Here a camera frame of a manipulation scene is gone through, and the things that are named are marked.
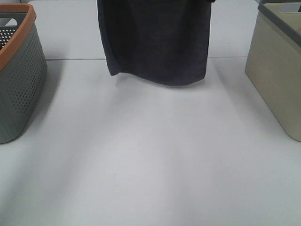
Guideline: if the dark navy towel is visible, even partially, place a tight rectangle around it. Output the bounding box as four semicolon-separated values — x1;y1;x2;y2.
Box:
97;0;212;86

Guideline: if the beige basket grey rim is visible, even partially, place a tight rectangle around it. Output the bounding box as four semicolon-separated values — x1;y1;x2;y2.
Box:
245;0;301;141

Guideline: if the grey perforated basket orange rim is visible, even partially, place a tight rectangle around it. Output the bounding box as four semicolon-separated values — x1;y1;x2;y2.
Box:
0;3;48;144

